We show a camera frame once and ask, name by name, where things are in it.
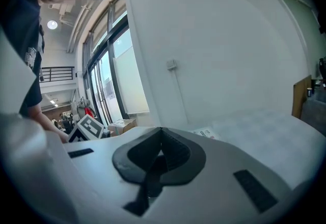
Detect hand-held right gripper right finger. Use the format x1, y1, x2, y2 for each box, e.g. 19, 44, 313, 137
160, 127, 294, 216

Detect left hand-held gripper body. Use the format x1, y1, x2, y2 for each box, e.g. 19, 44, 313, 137
67, 114, 112, 144

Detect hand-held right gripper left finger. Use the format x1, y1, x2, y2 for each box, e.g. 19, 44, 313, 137
63, 127, 164, 210

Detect person's left forearm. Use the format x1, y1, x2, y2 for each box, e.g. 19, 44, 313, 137
27, 108, 70, 143

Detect brown cardboard box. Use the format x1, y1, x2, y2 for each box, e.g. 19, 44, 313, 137
107, 119, 139, 135

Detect white printed soft pack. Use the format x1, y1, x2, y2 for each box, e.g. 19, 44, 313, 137
188, 126, 223, 142

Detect black balcony railing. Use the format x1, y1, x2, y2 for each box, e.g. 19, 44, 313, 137
40, 66, 75, 82

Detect black framed window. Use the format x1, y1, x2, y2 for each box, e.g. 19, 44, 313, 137
81, 0, 151, 127

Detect white ceiling pipes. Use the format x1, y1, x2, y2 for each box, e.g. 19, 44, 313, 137
66, 5, 89, 53

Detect brown wooden board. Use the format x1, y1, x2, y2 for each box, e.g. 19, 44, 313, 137
292, 74, 313, 120

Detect grey padded furniture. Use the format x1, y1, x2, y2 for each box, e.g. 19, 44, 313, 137
301, 95, 326, 138

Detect person's black shirt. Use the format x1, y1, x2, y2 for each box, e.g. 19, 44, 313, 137
0, 0, 46, 117

